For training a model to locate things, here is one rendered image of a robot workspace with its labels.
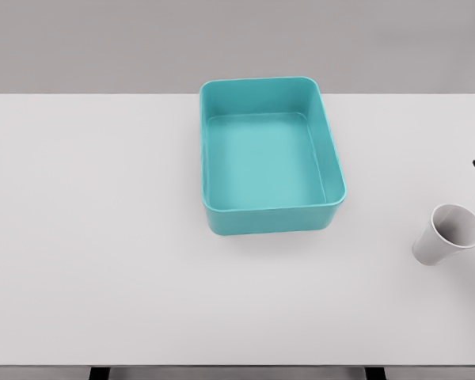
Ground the teal rectangular plastic basket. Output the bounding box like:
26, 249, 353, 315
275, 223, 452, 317
199, 76, 348, 238

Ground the white paper cup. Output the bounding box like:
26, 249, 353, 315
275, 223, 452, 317
412, 203, 475, 267

